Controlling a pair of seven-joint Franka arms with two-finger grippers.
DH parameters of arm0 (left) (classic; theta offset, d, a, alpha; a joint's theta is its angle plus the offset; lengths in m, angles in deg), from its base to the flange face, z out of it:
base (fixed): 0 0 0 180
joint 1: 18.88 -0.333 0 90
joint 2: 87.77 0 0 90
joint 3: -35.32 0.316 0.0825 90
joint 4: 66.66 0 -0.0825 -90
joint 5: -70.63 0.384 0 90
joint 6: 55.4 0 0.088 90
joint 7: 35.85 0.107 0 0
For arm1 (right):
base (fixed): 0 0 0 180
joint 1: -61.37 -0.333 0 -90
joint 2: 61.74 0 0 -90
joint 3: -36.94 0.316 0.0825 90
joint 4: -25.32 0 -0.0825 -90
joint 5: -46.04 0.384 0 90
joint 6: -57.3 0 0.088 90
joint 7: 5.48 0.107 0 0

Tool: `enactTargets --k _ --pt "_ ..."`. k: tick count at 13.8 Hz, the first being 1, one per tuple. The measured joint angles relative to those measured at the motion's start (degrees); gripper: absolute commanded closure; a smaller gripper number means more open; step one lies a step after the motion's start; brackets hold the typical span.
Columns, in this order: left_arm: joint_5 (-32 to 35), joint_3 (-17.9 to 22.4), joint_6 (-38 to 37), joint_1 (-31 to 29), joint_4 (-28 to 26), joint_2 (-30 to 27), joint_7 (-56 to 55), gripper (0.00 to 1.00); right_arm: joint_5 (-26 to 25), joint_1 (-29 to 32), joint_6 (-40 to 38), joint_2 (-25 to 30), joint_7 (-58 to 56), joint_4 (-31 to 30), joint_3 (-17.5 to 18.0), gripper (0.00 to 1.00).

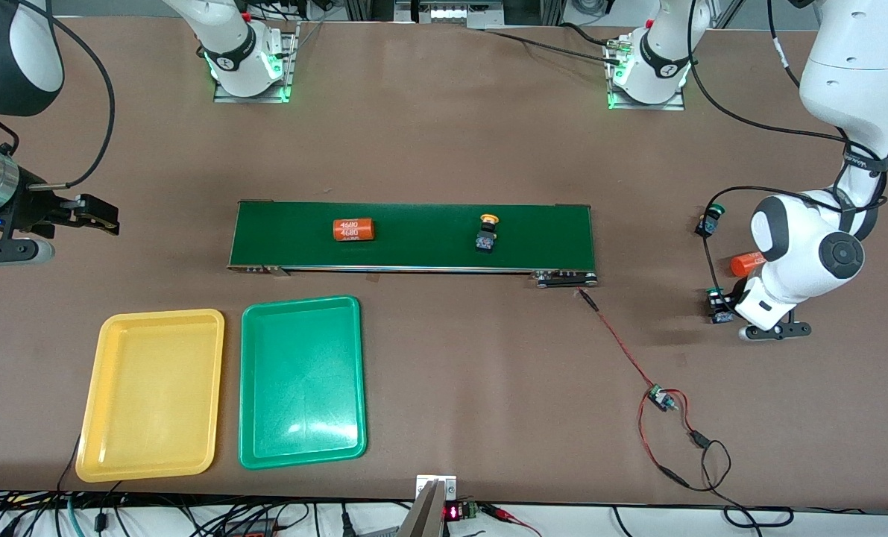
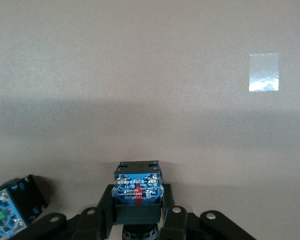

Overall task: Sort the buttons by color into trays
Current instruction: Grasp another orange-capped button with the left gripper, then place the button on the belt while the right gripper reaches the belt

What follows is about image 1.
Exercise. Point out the yellow push button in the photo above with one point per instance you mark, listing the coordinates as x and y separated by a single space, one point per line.
486 240

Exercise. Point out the orange cylinder battery cell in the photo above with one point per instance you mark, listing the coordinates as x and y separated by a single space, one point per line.
354 230
745 265

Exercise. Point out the red digit display module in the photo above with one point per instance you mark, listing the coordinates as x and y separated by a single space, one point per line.
452 512

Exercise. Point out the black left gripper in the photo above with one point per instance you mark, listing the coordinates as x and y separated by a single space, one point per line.
721 304

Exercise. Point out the yellow plastic tray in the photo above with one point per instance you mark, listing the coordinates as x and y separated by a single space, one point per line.
153 395

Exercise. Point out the red clip lead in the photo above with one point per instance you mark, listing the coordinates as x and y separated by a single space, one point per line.
499 512

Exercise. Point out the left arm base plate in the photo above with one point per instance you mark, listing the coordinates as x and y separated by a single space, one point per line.
649 107

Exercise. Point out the green conveyor belt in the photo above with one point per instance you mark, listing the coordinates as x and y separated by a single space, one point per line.
414 246

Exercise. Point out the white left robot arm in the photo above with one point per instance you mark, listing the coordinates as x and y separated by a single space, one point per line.
809 253

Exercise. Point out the green push button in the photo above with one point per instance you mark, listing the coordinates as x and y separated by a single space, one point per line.
714 307
708 222

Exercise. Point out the small speed controller board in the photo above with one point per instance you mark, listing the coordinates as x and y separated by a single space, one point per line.
660 397

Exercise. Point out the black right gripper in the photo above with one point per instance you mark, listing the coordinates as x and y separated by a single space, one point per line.
32 209

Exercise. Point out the bright light box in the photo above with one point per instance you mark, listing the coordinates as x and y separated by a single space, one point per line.
449 13

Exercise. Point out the green plastic tray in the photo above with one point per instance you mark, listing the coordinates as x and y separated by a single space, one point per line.
302 384

